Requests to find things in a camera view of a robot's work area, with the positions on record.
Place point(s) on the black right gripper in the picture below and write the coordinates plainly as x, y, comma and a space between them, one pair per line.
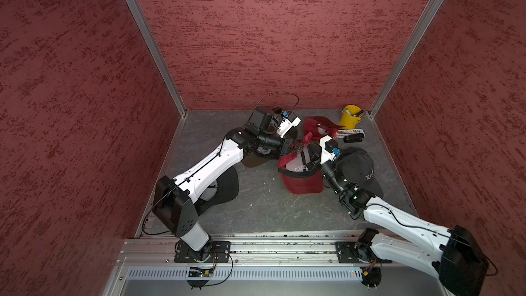
315, 157

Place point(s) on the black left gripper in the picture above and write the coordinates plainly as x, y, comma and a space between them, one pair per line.
286, 149

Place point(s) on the red baseball cap front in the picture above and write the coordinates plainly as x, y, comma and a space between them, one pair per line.
295, 173

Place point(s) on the red baseball cap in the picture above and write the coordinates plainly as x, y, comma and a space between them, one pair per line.
319, 127
295, 173

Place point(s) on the dark grey baseball cap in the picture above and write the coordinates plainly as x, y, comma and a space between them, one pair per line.
358, 168

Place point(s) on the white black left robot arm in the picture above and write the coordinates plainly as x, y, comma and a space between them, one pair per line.
179, 201

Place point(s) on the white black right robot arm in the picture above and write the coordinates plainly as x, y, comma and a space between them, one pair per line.
451, 255

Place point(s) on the red baseball cap back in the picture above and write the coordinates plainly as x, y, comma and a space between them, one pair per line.
319, 127

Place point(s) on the brown baseball cap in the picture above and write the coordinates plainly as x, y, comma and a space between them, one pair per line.
256, 159

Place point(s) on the black baseball cap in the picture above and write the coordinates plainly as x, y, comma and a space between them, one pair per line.
224, 189

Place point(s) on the white toothpaste box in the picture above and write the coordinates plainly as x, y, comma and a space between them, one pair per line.
344, 133

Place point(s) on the yellow plastic bucket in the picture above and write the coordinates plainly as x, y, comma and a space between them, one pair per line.
351, 117

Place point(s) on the small black device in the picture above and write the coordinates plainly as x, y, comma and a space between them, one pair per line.
353, 138

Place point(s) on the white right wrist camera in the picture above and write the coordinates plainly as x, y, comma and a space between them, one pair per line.
329, 149

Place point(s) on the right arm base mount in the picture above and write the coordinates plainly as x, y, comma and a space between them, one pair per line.
357, 253

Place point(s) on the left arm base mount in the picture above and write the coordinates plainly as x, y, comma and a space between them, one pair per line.
214, 252

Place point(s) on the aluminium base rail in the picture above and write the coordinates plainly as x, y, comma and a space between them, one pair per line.
292, 249

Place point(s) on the aluminium corner post right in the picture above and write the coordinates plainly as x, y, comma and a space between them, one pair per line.
425, 19

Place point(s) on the aluminium corner post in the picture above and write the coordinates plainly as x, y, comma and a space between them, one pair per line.
151, 43
425, 19

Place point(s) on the aluminium corner post left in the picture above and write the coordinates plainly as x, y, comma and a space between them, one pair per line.
151, 43

